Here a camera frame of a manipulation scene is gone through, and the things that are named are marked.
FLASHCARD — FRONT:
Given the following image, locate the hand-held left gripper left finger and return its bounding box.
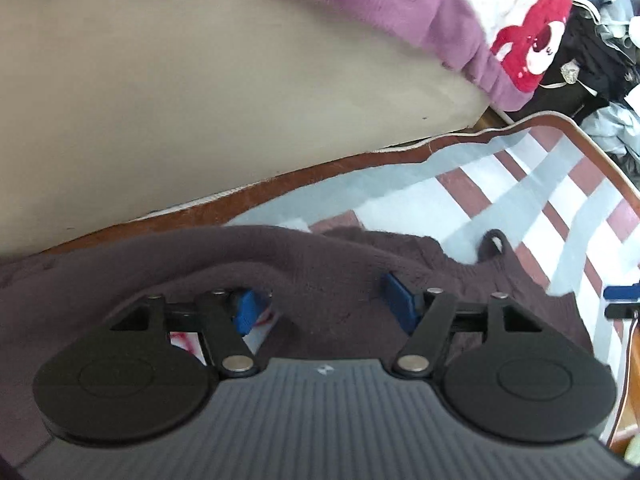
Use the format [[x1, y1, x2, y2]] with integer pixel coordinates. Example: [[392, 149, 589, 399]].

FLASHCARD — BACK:
[[110, 287, 273, 378]]

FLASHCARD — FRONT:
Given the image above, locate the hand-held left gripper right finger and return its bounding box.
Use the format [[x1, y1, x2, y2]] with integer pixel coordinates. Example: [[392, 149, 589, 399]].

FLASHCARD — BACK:
[[382, 272, 543, 378]]

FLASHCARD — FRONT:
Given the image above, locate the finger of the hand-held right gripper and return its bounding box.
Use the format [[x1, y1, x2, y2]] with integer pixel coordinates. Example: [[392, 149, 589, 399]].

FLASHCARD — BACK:
[[602, 282, 640, 318]]

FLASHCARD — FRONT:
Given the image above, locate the dark brown knit sweater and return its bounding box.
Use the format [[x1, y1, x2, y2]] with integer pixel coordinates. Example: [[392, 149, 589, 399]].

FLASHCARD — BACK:
[[0, 225, 608, 466]]

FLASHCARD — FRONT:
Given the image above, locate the pile of dark clothes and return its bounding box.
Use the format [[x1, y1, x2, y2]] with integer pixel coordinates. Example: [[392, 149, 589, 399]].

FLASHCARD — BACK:
[[537, 0, 640, 191]]

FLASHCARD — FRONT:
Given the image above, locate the checked blanket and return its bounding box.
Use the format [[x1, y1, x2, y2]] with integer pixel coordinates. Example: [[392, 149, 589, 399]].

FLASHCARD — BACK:
[[45, 115, 640, 461]]

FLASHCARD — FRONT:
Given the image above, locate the beige padded headboard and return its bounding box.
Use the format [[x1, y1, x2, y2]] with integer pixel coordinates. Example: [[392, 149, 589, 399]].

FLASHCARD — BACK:
[[0, 0, 493, 261]]

